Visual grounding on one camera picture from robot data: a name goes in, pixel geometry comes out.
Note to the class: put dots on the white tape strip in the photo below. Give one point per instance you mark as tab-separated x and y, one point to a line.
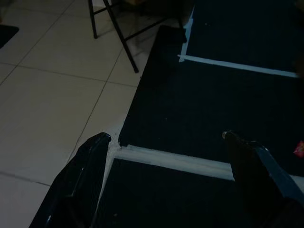
178	161
232	64

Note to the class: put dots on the red trash wrapper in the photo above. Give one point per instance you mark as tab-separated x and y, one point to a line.
299	148

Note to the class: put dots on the black metal stool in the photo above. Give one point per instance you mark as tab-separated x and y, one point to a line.
121	31

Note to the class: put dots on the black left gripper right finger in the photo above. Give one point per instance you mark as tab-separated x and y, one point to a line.
256	185

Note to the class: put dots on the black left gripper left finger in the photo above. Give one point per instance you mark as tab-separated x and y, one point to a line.
78	180

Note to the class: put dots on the small black floor mat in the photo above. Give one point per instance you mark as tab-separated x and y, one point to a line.
7	35

